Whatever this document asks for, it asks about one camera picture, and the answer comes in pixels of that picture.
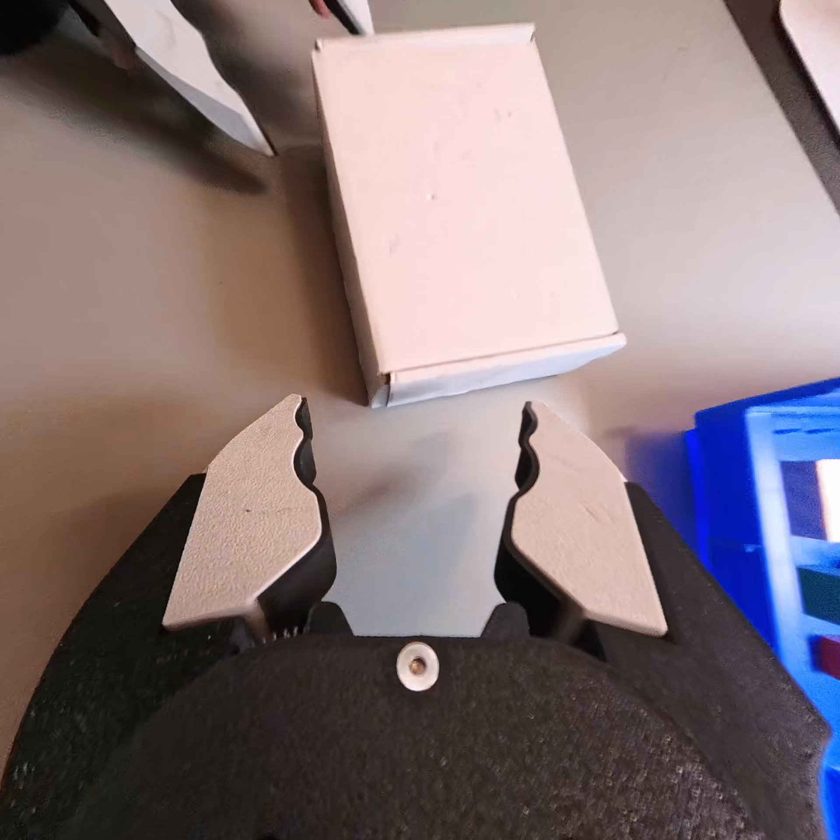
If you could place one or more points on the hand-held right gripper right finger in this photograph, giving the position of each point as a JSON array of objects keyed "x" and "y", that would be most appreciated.
[{"x": 577, "y": 531}]

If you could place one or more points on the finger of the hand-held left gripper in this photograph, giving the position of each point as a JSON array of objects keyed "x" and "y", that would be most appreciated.
[
  {"x": 184, "y": 59},
  {"x": 354, "y": 13}
]

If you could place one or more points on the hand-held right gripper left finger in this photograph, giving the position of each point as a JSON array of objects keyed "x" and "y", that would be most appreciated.
[{"x": 256, "y": 525}]

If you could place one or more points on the blue plastic bin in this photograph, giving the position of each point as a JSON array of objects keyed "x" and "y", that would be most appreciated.
[{"x": 728, "y": 492}]

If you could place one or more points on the white cardboard mailer box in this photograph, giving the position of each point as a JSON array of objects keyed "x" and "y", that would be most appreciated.
[{"x": 459, "y": 197}]

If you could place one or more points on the green wooden cube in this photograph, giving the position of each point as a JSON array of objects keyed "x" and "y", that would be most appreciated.
[{"x": 823, "y": 594}]

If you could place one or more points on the red wooden cube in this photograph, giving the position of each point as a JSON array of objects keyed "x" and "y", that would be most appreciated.
[{"x": 828, "y": 656}]

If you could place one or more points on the plain wooden cube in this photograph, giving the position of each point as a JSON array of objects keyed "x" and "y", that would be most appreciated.
[{"x": 829, "y": 499}]

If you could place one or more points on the white document stand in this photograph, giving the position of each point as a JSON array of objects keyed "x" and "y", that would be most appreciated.
[{"x": 820, "y": 46}]

